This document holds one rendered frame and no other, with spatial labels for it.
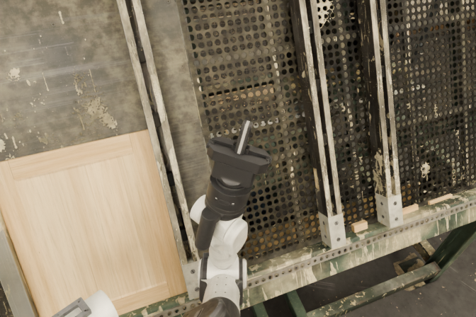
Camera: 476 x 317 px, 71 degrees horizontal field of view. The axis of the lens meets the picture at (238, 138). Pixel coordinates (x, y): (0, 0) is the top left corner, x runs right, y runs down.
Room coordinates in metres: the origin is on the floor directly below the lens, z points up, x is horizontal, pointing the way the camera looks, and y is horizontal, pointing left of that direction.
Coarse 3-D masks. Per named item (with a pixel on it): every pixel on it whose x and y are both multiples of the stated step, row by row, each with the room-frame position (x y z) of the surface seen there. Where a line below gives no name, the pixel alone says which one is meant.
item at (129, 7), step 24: (120, 0) 0.89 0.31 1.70; (144, 24) 0.87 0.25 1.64; (144, 48) 0.84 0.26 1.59; (144, 72) 0.83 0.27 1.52; (144, 96) 0.76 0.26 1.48; (168, 144) 0.70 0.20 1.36; (168, 168) 0.68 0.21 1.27; (168, 192) 0.62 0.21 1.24; (192, 240) 0.54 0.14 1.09; (192, 264) 0.50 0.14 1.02; (192, 288) 0.45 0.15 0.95
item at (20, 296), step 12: (0, 216) 0.52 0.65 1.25; (0, 228) 0.50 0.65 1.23; (0, 240) 0.48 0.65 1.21; (0, 252) 0.46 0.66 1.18; (12, 252) 0.46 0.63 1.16; (0, 264) 0.44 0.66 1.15; (12, 264) 0.44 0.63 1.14; (0, 276) 0.42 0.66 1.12; (12, 276) 0.42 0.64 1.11; (12, 288) 0.40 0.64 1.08; (24, 288) 0.40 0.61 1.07; (12, 300) 0.38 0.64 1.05; (24, 300) 0.38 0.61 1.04; (12, 312) 0.36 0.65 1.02; (24, 312) 0.36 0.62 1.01; (36, 312) 0.37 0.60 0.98
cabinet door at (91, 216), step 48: (96, 144) 0.69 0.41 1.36; (144, 144) 0.72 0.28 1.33; (0, 192) 0.57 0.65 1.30; (48, 192) 0.59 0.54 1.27; (96, 192) 0.61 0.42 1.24; (144, 192) 0.64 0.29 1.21; (48, 240) 0.51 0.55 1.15; (96, 240) 0.53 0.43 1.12; (144, 240) 0.55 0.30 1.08; (48, 288) 0.42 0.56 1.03; (96, 288) 0.44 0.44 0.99; (144, 288) 0.46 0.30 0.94
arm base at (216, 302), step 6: (210, 300) 0.27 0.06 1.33; (216, 300) 0.26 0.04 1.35; (198, 306) 0.26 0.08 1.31; (204, 306) 0.26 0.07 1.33; (210, 306) 0.25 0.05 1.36; (216, 306) 0.24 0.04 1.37; (222, 306) 0.24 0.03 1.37; (186, 312) 0.26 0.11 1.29; (192, 312) 0.25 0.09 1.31; (198, 312) 0.24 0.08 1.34; (204, 312) 0.24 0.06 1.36; (210, 312) 0.23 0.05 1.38; (216, 312) 0.23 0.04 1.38; (222, 312) 0.23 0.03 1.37
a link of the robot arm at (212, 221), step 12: (204, 204) 0.43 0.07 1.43; (192, 216) 0.42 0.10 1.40; (204, 216) 0.38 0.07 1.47; (216, 216) 0.38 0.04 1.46; (228, 216) 0.38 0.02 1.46; (240, 216) 0.42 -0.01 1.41; (204, 228) 0.36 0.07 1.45; (216, 228) 0.38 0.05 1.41; (228, 228) 0.38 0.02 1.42; (204, 240) 0.36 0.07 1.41
